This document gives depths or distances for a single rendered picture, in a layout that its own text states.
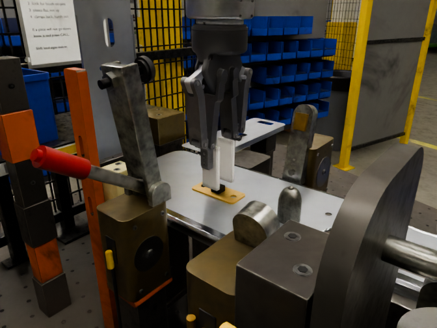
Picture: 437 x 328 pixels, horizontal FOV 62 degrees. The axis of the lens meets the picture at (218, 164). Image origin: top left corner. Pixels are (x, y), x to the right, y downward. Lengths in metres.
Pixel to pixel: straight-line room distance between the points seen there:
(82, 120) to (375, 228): 0.39
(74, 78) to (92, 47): 0.22
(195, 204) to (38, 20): 0.60
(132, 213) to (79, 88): 0.17
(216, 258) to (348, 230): 0.17
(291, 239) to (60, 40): 0.83
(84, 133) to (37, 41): 0.50
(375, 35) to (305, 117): 2.68
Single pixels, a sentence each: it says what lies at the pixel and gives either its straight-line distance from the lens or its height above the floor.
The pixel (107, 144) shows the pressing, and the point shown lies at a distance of 0.74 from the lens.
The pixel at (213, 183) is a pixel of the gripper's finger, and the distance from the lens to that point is 0.55.
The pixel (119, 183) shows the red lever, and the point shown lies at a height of 1.09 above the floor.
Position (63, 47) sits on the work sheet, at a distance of 0.99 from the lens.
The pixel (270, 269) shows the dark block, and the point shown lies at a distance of 0.23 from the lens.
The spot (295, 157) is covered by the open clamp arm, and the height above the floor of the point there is 1.03.
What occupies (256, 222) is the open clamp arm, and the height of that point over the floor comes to 1.10.
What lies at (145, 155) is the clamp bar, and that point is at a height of 1.11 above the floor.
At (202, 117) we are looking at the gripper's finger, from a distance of 0.49.
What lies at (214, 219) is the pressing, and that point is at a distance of 0.51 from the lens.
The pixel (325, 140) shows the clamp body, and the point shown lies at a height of 1.04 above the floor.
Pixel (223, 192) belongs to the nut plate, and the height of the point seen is 1.00.
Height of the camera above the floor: 1.26
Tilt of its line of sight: 23 degrees down
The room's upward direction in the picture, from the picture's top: straight up
